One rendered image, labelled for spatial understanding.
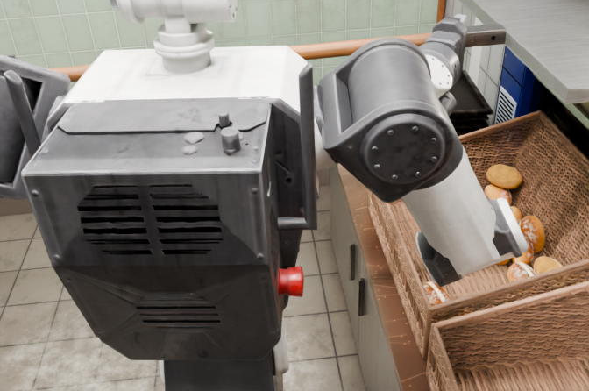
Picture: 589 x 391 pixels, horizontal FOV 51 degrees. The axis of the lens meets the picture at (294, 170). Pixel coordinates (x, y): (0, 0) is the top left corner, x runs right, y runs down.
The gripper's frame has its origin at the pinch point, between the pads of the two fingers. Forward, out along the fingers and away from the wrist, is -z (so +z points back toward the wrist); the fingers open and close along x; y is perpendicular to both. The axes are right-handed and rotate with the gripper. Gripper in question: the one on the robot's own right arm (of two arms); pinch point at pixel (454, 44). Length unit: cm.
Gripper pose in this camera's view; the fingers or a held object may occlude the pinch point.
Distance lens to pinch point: 119.2
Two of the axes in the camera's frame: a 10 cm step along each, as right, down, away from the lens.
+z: -4.9, 5.0, -7.2
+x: -0.4, -8.3, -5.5
